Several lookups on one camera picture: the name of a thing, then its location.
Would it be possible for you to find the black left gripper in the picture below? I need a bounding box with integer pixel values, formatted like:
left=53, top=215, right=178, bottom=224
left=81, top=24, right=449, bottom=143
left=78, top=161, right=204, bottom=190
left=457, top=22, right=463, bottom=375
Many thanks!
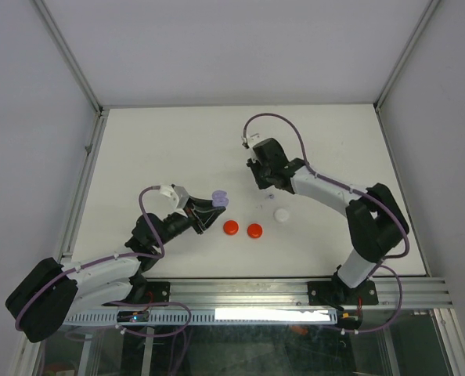
left=153, top=196, right=225, bottom=248

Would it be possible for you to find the purple earbud case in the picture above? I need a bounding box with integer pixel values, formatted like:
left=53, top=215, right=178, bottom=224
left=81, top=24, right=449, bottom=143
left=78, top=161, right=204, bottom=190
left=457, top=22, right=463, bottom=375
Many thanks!
left=211, top=190, right=229, bottom=208

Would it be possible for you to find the orange earbud case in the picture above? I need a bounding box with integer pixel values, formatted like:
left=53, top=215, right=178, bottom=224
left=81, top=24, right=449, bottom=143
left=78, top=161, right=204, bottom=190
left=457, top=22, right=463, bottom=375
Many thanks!
left=222, top=220, right=240, bottom=236
left=247, top=223, right=263, bottom=239

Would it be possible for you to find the white earbud case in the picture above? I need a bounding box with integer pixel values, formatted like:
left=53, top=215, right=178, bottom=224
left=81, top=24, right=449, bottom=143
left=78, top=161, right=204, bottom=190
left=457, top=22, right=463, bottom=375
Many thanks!
left=273, top=208, right=290, bottom=223

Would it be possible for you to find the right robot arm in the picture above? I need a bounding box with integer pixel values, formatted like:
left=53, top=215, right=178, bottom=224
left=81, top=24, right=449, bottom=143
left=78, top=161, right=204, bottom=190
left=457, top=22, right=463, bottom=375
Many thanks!
left=243, top=134, right=409, bottom=303

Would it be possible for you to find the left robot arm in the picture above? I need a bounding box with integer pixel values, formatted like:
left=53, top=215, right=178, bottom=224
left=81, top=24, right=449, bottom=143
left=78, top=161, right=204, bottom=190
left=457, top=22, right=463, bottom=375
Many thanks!
left=5, top=186, right=229, bottom=343

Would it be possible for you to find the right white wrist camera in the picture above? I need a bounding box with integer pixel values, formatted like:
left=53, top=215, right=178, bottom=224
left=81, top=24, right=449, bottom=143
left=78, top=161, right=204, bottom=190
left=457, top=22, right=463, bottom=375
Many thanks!
left=242, top=133, right=262, bottom=149

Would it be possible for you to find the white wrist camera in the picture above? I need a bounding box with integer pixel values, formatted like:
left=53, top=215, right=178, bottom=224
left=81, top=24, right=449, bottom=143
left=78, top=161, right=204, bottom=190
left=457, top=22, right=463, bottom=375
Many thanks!
left=159, top=184, right=189, bottom=215
left=242, top=133, right=262, bottom=149

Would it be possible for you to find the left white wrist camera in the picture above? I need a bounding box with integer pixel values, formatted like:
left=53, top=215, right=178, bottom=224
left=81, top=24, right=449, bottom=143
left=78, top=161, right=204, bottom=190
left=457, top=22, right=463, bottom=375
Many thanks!
left=159, top=184, right=189, bottom=215

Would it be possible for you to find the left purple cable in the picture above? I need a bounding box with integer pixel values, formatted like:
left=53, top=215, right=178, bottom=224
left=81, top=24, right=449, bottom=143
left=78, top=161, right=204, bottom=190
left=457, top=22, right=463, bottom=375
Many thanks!
left=13, top=185, right=193, bottom=376

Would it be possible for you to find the aluminium mounting rail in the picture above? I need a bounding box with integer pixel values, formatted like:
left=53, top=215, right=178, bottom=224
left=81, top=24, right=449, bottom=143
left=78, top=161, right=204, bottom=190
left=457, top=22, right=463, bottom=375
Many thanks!
left=149, top=276, right=453, bottom=310

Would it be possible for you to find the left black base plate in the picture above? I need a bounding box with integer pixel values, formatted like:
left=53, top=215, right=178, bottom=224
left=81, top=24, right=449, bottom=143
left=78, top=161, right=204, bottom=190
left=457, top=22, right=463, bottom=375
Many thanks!
left=117, top=280, right=171, bottom=306

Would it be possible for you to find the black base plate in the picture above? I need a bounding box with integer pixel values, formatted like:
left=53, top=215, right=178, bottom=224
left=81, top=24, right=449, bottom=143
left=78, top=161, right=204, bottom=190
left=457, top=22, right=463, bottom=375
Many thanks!
left=307, top=280, right=379, bottom=310
left=117, top=280, right=171, bottom=306

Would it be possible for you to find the white slotted cable duct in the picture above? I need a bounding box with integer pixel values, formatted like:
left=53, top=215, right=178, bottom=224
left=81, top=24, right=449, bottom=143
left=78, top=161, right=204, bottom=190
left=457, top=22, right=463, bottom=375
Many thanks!
left=64, top=307, right=337, bottom=327

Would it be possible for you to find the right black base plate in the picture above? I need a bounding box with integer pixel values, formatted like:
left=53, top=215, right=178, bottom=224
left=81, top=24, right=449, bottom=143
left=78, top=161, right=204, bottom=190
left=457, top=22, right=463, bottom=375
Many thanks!
left=307, top=280, right=379, bottom=310

